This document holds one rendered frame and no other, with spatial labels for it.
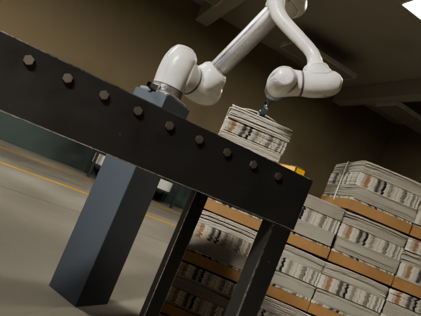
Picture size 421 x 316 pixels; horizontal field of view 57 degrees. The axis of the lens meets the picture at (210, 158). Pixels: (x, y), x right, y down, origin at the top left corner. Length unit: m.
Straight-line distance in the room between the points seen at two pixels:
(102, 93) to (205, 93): 1.30
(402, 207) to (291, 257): 0.52
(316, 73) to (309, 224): 0.62
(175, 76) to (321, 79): 0.67
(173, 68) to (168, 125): 1.13
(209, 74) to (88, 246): 0.99
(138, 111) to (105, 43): 7.56
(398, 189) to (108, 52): 7.05
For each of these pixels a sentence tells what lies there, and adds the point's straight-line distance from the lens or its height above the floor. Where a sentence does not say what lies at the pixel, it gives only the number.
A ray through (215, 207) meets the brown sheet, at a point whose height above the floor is 0.63.
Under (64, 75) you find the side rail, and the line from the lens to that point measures 0.71.
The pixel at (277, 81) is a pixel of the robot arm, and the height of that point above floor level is 1.16.
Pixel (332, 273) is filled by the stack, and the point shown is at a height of 0.56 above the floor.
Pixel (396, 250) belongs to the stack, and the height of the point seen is 0.75.
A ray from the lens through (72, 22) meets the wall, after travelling 8.30.
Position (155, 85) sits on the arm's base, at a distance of 1.82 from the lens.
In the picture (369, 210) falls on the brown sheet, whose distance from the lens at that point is 1.78.
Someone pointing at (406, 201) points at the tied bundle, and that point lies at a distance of 1.86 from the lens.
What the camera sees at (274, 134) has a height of 1.00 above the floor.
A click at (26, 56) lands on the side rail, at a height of 0.78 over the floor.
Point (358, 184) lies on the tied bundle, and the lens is 1.76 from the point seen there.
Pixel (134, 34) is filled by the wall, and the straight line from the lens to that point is 8.38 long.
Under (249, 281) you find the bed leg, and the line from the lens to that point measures 0.87.
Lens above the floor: 0.70
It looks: 4 degrees up
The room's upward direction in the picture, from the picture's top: 23 degrees clockwise
